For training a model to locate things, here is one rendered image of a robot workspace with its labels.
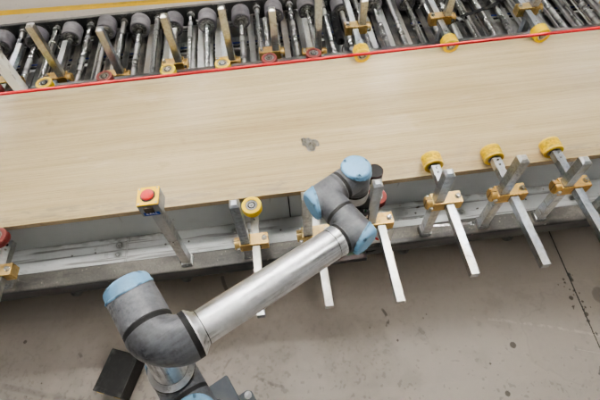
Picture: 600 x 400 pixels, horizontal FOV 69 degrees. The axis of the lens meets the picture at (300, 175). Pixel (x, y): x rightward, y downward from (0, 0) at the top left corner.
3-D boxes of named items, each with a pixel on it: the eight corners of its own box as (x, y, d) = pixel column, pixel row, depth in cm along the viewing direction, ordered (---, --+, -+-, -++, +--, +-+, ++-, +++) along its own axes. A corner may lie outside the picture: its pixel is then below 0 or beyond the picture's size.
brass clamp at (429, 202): (461, 209, 167) (464, 202, 163) (426, 213, 166) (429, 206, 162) (455, 195, 170) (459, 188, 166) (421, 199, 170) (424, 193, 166)
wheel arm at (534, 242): (548, 267, 151) (553, 262, 148) (538, 268, 151) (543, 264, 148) (495, 154, 180) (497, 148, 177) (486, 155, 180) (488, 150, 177)
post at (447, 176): (428, 237, 188) (456, 175, 149) (420, 239, 188) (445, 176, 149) (425, 230, 190) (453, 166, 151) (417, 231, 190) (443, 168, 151)
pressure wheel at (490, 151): (502, 150, 173) (482, 159, 176) (506, 160, 178) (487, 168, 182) (496, 139, 176) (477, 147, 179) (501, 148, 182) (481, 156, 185)
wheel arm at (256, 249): (266, 318, 160) (265, 314, 156) (257, 319, 160) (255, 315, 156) (258, 215, 185) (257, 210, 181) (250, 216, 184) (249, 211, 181)
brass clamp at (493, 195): (524, 201, 168) (529, 194, 164) (489, 205, 167) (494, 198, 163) (517, 187, 171) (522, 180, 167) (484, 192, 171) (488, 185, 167)
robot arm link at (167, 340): (142, 386, 86) (386, 224, 115) (117, 334, 92) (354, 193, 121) (153, 399, 95) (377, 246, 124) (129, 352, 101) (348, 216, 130)
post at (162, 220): (193, 265, 181) (161, 212, 144) (181, 267, 181) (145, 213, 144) (193, 255, 184) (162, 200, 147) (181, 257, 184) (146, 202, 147)
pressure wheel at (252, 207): (268, 215, 183) (265, 202, 173) (256, 229, 179) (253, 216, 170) (253, 206, 185) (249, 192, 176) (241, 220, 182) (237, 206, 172)
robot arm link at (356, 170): (332, 163, 126) (358, 146, 130) (331, 187, 137) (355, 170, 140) (354, 184, 122) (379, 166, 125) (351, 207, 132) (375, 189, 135)
